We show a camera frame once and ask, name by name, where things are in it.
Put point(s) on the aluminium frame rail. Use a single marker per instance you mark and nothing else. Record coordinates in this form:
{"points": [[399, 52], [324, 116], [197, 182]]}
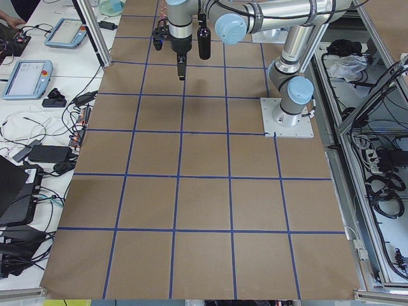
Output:
{"points": [[89, 20]]}

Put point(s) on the crumpled white cloth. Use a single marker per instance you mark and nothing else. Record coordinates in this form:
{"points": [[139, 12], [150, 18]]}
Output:
{"points": [[349, 68]]}

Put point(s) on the blue teach pendant far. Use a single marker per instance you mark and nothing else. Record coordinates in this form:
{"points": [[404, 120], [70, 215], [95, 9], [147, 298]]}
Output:
{"points": [[68, 33]]}

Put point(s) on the black power brick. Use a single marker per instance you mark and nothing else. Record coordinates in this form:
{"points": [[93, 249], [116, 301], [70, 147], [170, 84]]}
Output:
{"points": [[49, 153]]}

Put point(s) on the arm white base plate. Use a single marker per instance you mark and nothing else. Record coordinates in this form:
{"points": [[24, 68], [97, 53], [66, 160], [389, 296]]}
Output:
{"points": [[278, 124]]}

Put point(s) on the black laptop computer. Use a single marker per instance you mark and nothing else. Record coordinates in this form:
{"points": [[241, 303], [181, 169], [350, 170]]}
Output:
{"points": [[19, 186]]}

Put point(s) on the dark wine bottle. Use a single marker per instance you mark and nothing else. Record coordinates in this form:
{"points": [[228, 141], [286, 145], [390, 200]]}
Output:
{"points": [[204, 38]]}

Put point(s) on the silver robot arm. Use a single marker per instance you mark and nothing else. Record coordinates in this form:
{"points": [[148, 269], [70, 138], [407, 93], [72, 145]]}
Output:
{"points": [[233, 21]]}

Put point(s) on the blue teach pendant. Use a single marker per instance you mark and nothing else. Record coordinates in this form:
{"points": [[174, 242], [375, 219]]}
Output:
{"points": [[28, 80], [68, 33]]}

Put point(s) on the blue teach pendant near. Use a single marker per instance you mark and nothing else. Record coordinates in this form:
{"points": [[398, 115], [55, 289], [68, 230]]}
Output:
{"points": [[28, 80]]}

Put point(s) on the copper wire wine basket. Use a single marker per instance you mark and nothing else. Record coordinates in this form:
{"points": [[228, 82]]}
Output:
{"points": [[162, 9]]}

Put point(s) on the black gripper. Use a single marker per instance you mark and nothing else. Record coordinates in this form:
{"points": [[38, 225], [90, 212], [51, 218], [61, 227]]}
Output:
{"points": [[180, 46]]}

